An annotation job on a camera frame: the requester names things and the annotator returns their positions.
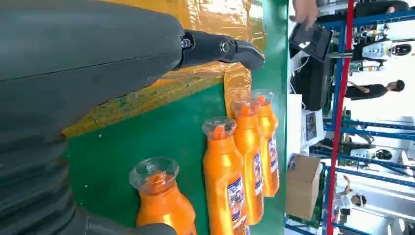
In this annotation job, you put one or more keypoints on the orange drink bottle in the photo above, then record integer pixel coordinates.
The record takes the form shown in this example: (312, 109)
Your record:
(162, 207)
(248, 139)
(270, 129)
(220, 168)

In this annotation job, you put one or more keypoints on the black tablet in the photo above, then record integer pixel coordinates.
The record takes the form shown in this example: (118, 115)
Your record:
(313, 40)

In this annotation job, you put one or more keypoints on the brown cardboard box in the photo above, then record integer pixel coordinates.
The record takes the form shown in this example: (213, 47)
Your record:
(301, 188)

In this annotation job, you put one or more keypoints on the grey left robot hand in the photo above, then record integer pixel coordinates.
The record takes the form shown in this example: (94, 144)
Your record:
(81, 48)

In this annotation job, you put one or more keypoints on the white printed leaflet stand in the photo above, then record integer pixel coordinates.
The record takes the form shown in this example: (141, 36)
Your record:
(311, 126)

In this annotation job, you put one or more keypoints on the yellow plastic sheet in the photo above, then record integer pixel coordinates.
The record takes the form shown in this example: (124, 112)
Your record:
(210, 13)

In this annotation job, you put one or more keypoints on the blue metal frame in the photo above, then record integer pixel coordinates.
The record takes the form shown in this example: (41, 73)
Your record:
(363, 173)
(338, 81)

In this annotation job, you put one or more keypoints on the background humanoid robot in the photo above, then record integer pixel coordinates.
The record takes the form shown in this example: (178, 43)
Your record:
(377, 50)
(360, 150)

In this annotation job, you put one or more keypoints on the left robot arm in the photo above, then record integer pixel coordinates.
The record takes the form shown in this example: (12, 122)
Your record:
(32, 188)

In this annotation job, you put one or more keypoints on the black carry bag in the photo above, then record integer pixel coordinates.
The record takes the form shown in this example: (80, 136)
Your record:
(313, 84)

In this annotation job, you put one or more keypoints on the green table mat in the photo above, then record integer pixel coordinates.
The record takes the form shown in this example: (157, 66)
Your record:
(129, 146)

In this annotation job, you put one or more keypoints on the red pole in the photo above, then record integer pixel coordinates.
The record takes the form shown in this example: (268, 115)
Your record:
(338, 113)

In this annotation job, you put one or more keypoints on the person in black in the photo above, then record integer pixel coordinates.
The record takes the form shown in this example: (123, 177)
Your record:
(366, 91)

